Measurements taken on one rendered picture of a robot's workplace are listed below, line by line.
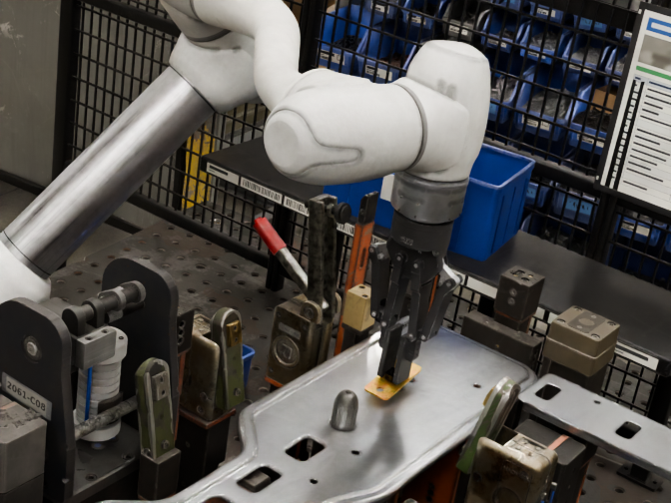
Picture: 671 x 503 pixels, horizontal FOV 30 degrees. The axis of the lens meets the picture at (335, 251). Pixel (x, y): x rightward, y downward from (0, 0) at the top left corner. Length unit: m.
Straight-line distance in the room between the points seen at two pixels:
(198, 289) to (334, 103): 1.17
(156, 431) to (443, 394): 0.41
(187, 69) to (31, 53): 2.10
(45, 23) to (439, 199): 2.60
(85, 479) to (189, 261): 1.14
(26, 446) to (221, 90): 0.76
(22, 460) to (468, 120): 0.62
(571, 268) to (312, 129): 0.81
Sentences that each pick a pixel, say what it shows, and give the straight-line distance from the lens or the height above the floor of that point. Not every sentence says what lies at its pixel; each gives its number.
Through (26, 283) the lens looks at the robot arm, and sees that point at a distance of 1.96.
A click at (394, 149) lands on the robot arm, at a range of 1.38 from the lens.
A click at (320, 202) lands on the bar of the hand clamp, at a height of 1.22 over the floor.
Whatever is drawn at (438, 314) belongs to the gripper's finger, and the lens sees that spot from 1.57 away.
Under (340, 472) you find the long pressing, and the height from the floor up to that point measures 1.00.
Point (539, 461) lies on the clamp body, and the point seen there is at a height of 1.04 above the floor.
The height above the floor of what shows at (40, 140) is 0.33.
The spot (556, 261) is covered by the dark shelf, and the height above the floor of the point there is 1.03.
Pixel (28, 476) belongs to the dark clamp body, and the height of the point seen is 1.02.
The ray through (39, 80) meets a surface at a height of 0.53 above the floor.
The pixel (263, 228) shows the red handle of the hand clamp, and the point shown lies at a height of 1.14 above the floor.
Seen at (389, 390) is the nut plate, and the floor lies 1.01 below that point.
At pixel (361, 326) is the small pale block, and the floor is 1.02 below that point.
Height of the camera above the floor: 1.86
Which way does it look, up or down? 25 degrees down
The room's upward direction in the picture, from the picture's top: 9 degrees clockwise
